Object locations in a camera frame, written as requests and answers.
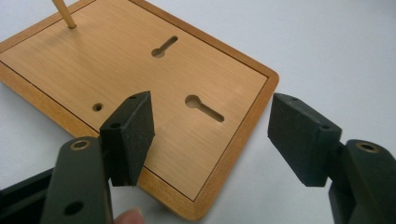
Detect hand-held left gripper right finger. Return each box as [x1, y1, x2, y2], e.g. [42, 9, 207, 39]
[267, 92, 343, 188]

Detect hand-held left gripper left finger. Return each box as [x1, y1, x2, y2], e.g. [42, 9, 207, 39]
[99, 91, 156, 188]

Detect wooden photo frame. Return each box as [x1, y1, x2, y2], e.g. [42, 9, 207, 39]
[0, 0, 280, 222]

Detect wooden frame stand peg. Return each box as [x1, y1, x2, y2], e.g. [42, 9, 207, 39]
[50, 0, 78, 30]

